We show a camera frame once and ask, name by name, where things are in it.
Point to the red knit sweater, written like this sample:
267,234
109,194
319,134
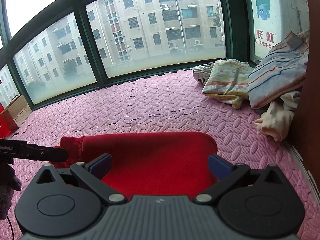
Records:
158,164

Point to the cream white garment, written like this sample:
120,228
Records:
276,121

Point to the grey patterned garment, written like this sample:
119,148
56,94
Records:
201,73

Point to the brown cardboard box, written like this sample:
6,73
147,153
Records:
19,110

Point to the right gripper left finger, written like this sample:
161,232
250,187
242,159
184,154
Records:
90,175

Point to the red plastic stool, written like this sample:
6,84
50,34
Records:
8,125

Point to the pink foam floor mat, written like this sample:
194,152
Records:
172,102

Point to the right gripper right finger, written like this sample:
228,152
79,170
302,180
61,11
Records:
229,177

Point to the gloved left hand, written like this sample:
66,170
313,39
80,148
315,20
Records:
9,184

